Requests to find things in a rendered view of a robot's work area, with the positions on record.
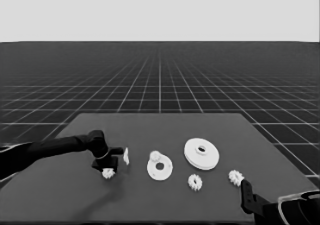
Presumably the small white gear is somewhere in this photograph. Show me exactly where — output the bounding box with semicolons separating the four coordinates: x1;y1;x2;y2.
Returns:
228;169;245;187
149;150;162;163
101;167;116;180
187;173;203;192

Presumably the large thick white disc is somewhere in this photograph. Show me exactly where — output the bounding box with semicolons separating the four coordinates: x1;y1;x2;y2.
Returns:
183;137;221;171

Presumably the small thin white T-piece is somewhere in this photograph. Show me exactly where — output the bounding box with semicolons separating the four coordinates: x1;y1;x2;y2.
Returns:
122;147;131;166

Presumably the white round carrier with pins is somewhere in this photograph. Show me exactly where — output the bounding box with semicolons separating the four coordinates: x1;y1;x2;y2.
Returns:
146;151;174;182

